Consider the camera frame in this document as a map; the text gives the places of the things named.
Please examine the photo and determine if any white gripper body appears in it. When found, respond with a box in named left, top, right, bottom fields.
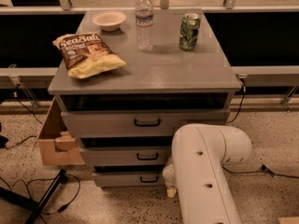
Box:
left=163, top=157, right=177, bottom=189

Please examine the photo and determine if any grey bottom drawer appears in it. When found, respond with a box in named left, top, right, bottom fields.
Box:
left=92, top=172, right=164, bottom=188

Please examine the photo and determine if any grey drawer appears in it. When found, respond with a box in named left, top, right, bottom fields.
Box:
left=62, top=109, right=229, bottom=138
left=79, top=147, right=170, bottom=166
left=92, top=172, right=164, bottom=188

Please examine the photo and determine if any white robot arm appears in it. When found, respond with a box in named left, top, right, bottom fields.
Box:
left=163, top=124, right=252, bottom=224

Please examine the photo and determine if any grey middle drawer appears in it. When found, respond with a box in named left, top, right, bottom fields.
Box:
left=79, top=147, right=170, bottom=166

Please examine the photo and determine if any grey top drawer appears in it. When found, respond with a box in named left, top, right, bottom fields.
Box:
left=62, top=109, right=229, bottom=138

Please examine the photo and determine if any grey drawer cabinet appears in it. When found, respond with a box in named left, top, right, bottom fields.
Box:
left=47, top=8, right=242, bottom=189

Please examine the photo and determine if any cardboard box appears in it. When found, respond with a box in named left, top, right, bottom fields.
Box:
left=37, top=100, right=84, bottom=166

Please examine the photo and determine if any sea salt chips bag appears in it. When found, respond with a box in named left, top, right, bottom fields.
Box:
left=53, top=33, right=126, bottom=79

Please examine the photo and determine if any green soda can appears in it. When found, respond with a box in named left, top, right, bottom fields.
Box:
left=179, top=13, right=200, bottom=50

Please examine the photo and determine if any clear plastic water bottle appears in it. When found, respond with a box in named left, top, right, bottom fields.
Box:
left=135, top=0, right=153, bottom=51

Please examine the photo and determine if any white paper bowl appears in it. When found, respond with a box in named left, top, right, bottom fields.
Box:
left=92, top=11, right=126, bottom=32

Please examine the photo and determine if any black tripod stand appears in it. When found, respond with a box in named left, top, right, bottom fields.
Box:
left=0, top=168, right=69, bottom=224

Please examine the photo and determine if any black floor cable right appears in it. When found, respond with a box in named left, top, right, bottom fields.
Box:
left=221, top=163, right=299, bottom=179

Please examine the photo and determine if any black floor cable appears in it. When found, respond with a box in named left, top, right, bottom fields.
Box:
left=0, top=173, right=81, bottom=217
left=221, top=163, right=299, bottom=179

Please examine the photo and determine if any black floor cable left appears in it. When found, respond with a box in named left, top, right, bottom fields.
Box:
left=0, top=173, right=81, bottom=217

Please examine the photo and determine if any black cable behind cabinet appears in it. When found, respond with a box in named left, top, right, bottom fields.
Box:
left=226, top=77, right=247, bottom=124

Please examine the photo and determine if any metal railing bracket right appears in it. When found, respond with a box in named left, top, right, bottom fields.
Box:
left=280, top=86, right=299, bottom=112

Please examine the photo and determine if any metal railing bracket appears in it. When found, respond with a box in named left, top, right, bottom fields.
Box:
left=280, top=86, right=299, bottom=112
left=8, top=75, right=39, bottom=114

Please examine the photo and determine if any metal railing bracket left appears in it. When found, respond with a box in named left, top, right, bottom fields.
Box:
left=8, top=75, right=39, bottom=114

